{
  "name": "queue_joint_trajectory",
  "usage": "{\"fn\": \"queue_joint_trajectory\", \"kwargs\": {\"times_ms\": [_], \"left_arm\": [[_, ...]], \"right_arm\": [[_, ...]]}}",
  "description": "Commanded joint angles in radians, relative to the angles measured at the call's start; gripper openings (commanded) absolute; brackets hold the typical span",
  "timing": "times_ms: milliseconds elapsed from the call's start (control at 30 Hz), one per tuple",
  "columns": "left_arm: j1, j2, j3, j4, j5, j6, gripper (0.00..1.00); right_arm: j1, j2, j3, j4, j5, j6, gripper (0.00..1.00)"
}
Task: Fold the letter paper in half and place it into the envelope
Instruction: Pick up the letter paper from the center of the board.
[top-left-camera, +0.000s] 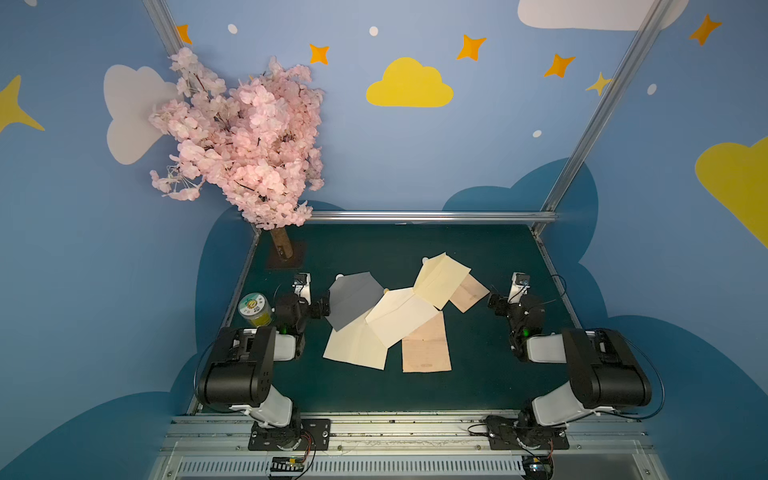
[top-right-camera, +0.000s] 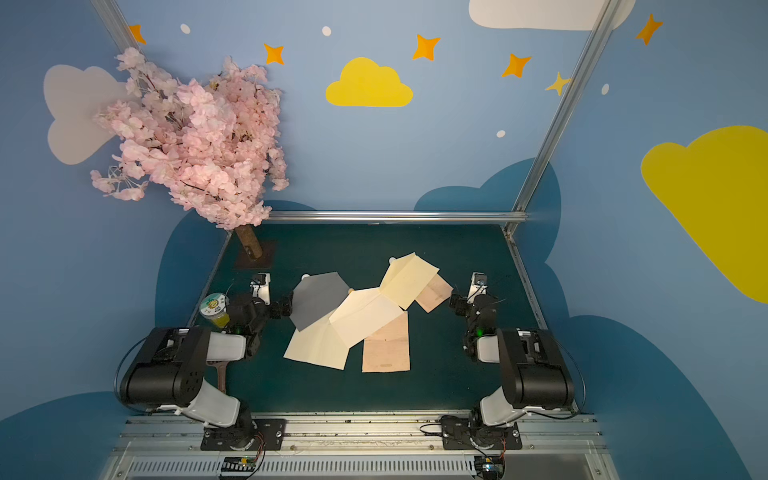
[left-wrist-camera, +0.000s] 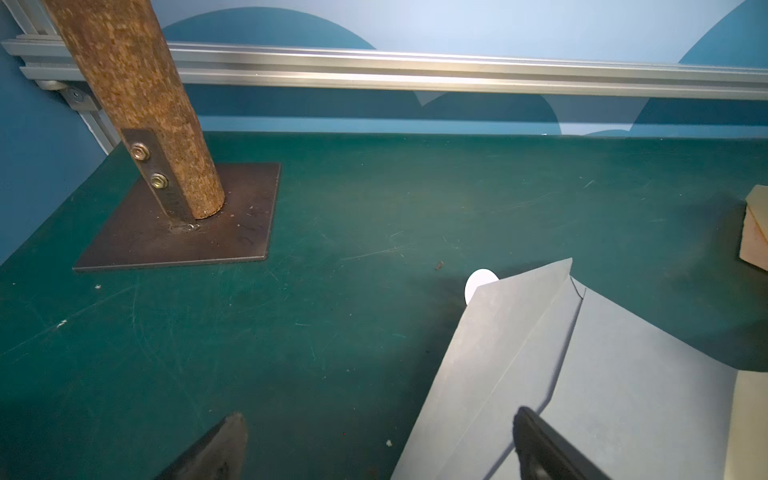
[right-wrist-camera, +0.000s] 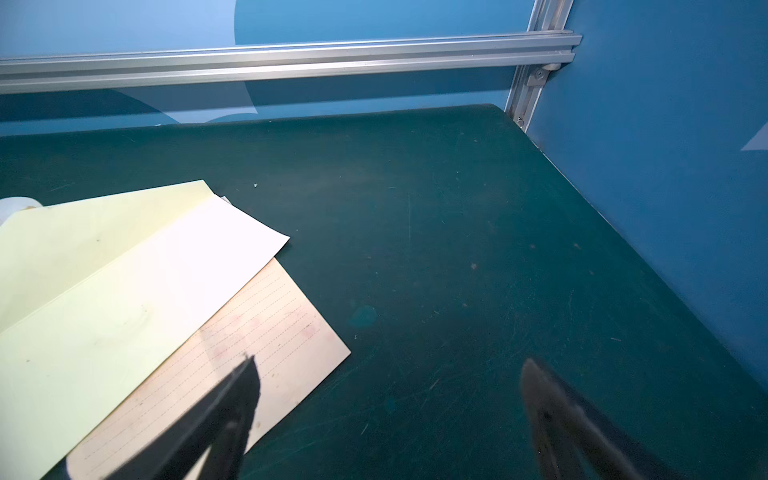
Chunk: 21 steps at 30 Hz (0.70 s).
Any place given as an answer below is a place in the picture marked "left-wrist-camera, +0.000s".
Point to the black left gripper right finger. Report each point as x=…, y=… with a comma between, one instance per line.
x=545, y=454

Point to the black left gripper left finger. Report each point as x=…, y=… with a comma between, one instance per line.
x=218, y=454

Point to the grey envelope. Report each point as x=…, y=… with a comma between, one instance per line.
x=636, y=401

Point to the cream envelope far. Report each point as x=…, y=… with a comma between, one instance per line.
x=754, y=246

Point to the round white sticker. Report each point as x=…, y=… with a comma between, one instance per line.
x=476, y=280

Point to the cream paper sheet near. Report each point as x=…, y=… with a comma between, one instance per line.
x=746, y=455

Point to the brown artificial tree trunk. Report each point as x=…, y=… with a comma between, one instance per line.
x=121, y=51

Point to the dark metal tree base plate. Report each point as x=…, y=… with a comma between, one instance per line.
x=139, y=235

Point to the aluminium back frame rail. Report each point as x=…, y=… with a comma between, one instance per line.
x=237, y=65

